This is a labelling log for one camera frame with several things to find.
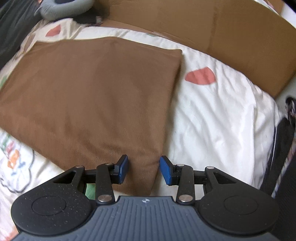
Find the grey neck pillow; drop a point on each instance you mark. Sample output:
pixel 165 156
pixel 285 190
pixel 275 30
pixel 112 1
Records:
pixel 55 10

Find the brown t-shirt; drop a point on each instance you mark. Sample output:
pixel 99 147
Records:
pixel 88 102

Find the folded black garment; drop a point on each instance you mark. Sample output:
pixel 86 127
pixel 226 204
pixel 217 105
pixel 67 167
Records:
pixel 279 178

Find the cream bear print bedsheet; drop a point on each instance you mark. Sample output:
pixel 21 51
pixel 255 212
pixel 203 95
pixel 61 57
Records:
pixel 217 117

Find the black cloth under pillow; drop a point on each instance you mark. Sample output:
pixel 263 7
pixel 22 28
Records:
pixel 91 17

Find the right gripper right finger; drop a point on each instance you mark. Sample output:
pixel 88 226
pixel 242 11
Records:
pixel 180 175

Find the dark grey pillow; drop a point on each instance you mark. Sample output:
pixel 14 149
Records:
pixel 17 20

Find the flattened cardboard box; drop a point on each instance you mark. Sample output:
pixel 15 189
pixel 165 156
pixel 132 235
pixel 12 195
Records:
pixel 245 35

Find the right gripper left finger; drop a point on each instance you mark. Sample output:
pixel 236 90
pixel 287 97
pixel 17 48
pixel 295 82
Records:
pixel 106 175

